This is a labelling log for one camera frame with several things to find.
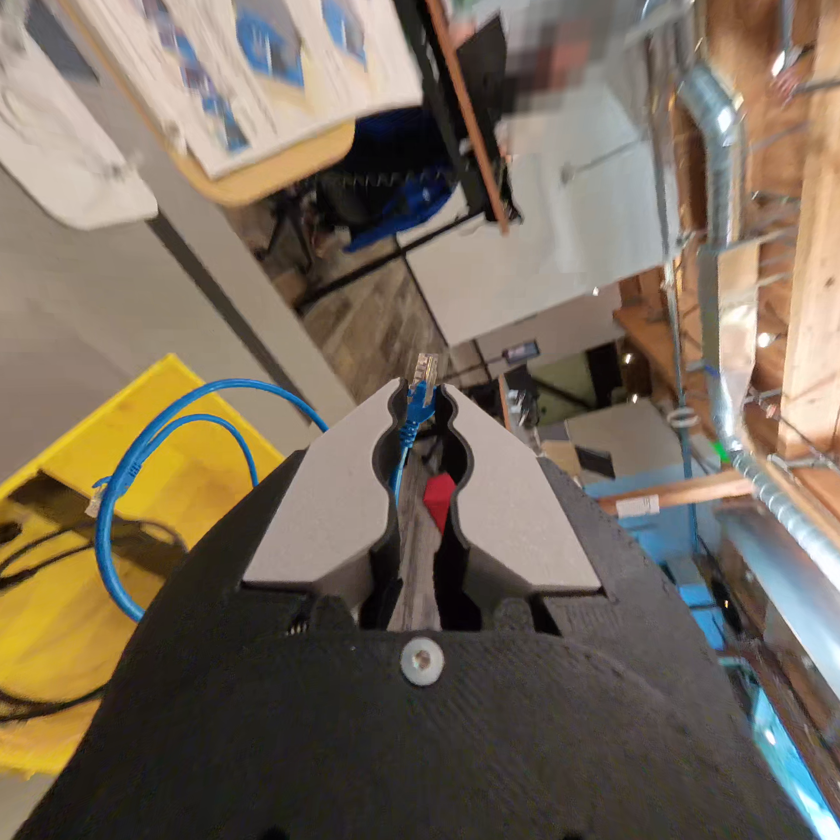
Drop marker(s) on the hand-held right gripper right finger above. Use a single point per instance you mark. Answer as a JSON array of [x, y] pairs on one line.
[[525, 525]]

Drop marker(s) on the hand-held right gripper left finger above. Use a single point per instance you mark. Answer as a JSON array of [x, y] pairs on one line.
[[321, 518]]

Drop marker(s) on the yellow plastic bin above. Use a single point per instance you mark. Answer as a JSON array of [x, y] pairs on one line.
[[197, 472]]

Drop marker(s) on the red plastic bin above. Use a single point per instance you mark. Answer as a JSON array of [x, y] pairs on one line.
[[438, 499]]

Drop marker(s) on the black metal stand legs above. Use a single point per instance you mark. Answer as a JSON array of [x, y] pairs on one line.
[[367, 272]]

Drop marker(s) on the black bin divider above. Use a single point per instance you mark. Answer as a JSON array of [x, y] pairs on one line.
[[65, 505]]

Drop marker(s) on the wooden instruction board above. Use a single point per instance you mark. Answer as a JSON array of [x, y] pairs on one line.
[[282, 177]]

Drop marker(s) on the printed instruction sheet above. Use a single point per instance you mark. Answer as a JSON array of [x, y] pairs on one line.
[[262, 98]]

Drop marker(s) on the silver bent ventilation duct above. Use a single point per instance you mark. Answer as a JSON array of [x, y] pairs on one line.
[[722, 164]]

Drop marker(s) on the brown wooden frame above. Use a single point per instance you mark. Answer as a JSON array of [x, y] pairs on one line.
[[466, 111]]

